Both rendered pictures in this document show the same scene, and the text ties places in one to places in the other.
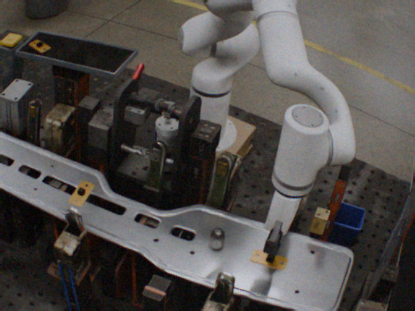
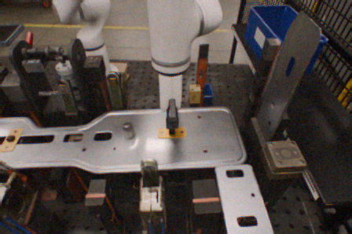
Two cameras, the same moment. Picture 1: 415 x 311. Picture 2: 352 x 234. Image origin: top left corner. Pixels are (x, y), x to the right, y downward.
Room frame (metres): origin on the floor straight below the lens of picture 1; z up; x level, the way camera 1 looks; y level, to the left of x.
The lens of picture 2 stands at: (0.47, -0.03, 1.53)
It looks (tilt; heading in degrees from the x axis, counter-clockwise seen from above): 47 degrees down; 341
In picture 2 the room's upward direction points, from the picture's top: straight up
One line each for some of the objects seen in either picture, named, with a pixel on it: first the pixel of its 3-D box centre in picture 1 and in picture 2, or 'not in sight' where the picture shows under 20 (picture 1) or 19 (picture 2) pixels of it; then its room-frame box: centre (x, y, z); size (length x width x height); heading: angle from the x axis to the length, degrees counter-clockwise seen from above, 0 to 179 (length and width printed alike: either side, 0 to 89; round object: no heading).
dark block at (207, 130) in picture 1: (198, 195); (107, 107); (1.16, 0.01, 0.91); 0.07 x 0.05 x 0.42; 164
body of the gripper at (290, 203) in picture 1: (288, 200); (170, 81); (0.88, -0.16, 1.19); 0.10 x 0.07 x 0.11; 164
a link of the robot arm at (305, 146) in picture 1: (304, 144); (172, 21); (0.88, -0.17, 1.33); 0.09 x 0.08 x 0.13; 105
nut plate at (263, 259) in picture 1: (270, 258); (171, 131); (0.88, -0.16, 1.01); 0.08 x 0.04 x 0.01; 74
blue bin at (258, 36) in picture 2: not in sight; (279, 38); (1.12, -0.68, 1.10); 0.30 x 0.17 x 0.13; 167
